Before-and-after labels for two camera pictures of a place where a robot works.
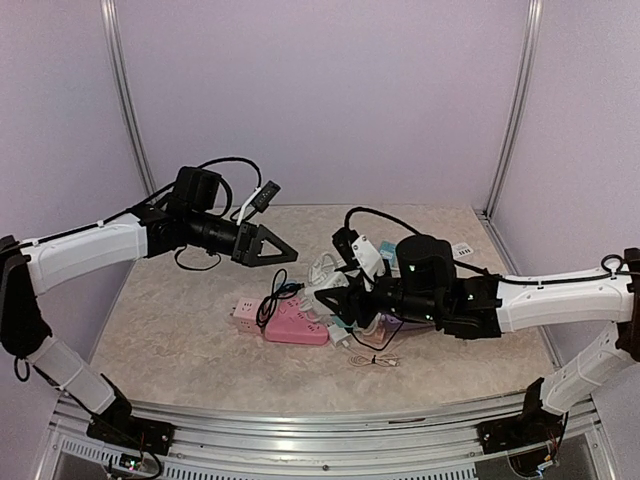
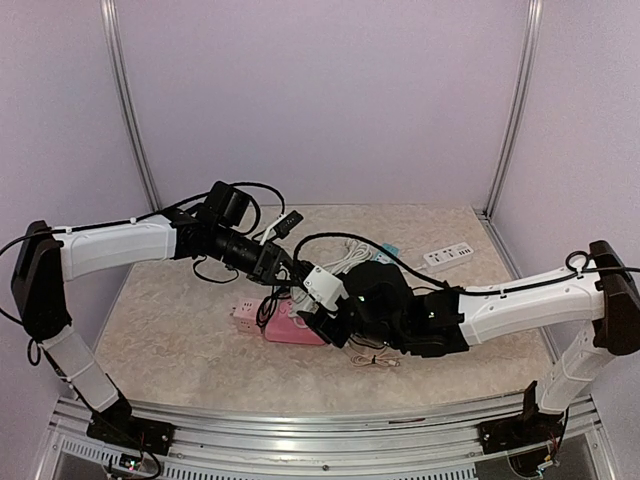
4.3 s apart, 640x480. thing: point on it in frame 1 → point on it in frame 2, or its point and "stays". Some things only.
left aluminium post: x=115 y=50 stays
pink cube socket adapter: x=245 y=315 stays
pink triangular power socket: x=289 y=324 stays
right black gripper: x=345 y=296 → x=323 y=328
